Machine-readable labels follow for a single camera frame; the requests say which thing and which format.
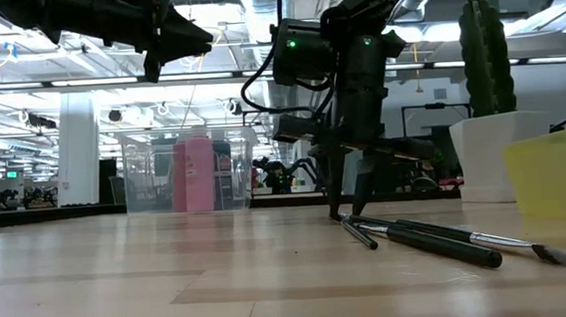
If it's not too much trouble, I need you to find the slim silver-ferrule paintbrush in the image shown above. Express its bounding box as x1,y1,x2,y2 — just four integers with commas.
395,205,566,280

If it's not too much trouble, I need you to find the yellow translucent tray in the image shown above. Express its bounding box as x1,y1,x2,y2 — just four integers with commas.
503,125,566,231

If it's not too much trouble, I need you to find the wide silver ceiling duct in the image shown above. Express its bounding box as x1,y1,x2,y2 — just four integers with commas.
237,0,288,73

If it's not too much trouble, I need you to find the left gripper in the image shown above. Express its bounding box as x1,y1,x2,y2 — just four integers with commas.
137,0,217,85

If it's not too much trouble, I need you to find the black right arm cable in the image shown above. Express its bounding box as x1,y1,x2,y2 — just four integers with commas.
233,0,341,121

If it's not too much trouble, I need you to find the pink paint bottle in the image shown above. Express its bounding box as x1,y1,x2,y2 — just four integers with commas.
180,132,220,214

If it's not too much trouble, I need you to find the red paint bottle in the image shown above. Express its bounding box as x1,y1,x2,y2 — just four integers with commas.
168,141,191,214

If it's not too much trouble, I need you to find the dark teal paint bottle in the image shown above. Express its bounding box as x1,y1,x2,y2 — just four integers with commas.
211,140,236,212

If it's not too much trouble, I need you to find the black background gantry frame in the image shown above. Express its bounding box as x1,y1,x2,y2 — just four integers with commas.
240,107,282,133
401,100,478,180

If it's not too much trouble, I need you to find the green cactus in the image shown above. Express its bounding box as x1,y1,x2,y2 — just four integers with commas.
455,0,519,120

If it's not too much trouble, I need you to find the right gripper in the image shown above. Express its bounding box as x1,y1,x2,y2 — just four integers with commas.
269,85,441,225

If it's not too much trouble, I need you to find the clear plastic bin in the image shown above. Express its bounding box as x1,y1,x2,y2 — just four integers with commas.
119,124,263,219

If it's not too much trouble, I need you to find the black aluminium table frame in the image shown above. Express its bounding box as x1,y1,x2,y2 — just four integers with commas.
0,178,461,232

